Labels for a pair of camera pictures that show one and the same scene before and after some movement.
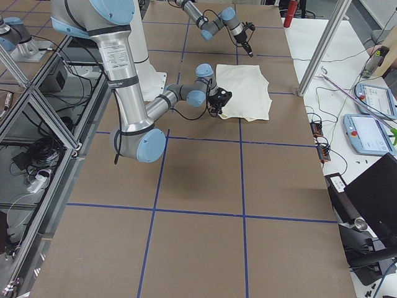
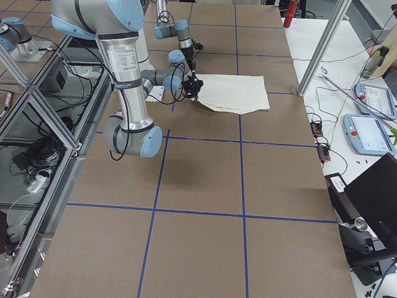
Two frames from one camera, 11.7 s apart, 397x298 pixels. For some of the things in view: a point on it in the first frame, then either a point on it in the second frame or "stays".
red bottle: [291, 10] stays
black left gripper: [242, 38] → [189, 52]
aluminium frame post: [339, 10] stays
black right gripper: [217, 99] → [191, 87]
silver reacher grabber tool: [392, 131] stays
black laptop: [374, 194] stays
